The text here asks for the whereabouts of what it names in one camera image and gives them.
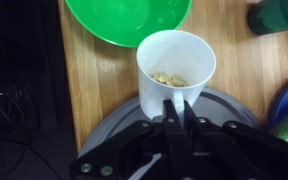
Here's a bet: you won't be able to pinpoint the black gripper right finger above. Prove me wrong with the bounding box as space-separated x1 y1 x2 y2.
184 103 288 180

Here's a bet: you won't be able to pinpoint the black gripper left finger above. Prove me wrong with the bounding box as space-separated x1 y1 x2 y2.
70 100 196 180

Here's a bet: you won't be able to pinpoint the white mug cup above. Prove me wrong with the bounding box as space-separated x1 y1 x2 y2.
136 30 216 126

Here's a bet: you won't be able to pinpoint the nuts in mug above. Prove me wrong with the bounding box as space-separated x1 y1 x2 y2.
151 72 187 87

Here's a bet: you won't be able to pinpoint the green plastic bowl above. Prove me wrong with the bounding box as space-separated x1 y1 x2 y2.
65 0 192 48

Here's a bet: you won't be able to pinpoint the dark green cup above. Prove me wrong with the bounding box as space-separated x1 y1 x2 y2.
247 0 288 35

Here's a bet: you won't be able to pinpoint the grey round tray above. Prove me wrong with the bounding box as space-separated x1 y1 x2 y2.
70 99 260 180

